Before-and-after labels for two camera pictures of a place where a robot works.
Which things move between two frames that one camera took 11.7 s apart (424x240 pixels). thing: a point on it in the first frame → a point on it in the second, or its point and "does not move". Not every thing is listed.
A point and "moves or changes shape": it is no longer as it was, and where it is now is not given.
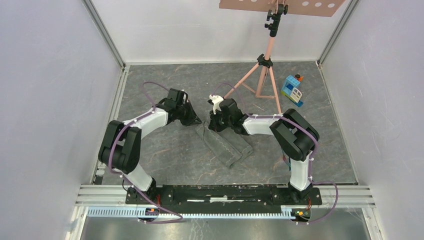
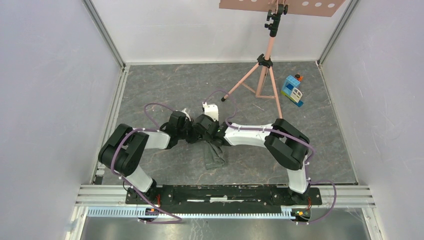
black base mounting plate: (222, 197) does not move
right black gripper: (213, 124) → (217, 122)
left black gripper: (193, 119) → (188, 123)
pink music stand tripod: (254, 83) does not move
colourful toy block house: (291, 89) does not move
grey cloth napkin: (230, 145) moves or changes shape
